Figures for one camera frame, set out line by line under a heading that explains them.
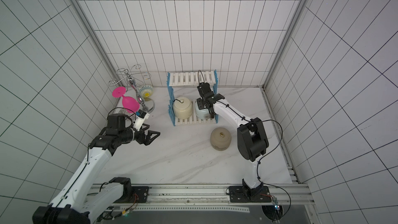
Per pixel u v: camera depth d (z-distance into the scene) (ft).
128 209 2.24
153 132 2.29
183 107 3.02
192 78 2.87
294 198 2.41
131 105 2.94
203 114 3.10
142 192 2.36
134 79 2.87
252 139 1.61
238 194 2.37
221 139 2.66
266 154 1.75
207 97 2.30
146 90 3.81
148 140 2.21
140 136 2.19
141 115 2.19
